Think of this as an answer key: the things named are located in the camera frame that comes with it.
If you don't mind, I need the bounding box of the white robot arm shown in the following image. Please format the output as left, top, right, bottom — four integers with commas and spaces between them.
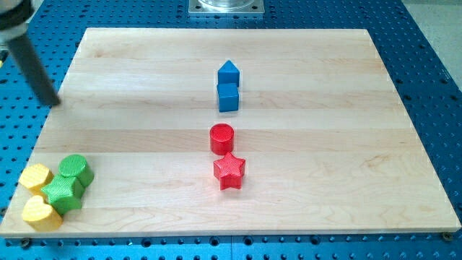
1, 0, 35, 45

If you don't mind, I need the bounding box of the yellow hexagon block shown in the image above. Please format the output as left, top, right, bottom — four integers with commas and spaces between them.
19, 163, 54, 196

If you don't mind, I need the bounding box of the red cylinder block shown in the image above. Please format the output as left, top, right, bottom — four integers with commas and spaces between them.
209, 123, 235, 155

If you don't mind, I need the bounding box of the red star block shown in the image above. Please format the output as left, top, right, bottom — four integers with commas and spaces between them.
213, 152, 246, 190

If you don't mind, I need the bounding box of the blue cube block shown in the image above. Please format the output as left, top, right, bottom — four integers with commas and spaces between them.
217, 83, 240, 113

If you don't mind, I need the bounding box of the blue triangle block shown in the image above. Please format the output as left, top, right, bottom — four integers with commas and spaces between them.
217, 60, 240, 86

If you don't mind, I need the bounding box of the green cylinder block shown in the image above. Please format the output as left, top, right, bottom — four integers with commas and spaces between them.
58, 154, 95, 187

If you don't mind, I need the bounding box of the green star block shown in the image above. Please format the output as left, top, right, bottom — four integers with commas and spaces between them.
41, 175, 85, 215

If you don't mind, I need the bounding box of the yellow heart block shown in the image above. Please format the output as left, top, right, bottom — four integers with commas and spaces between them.
22, 195, 63, 232

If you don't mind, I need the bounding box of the black pusher stick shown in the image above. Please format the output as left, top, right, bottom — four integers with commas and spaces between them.
6, 34, 61, 105

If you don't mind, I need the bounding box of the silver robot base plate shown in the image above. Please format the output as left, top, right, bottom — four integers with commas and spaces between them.
188, 0, 265, 14

